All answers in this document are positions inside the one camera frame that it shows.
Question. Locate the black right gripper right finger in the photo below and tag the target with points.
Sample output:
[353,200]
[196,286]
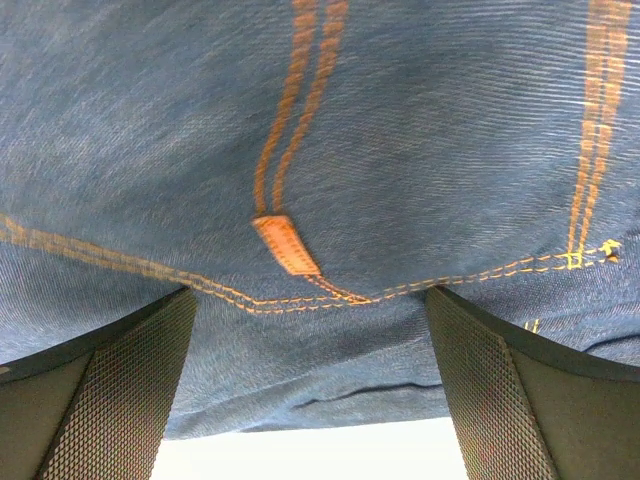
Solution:
[525,407]

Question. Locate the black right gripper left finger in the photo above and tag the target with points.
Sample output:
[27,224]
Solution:
[96,406]

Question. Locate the dark blue denim trousers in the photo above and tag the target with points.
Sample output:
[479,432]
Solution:
[310,169]

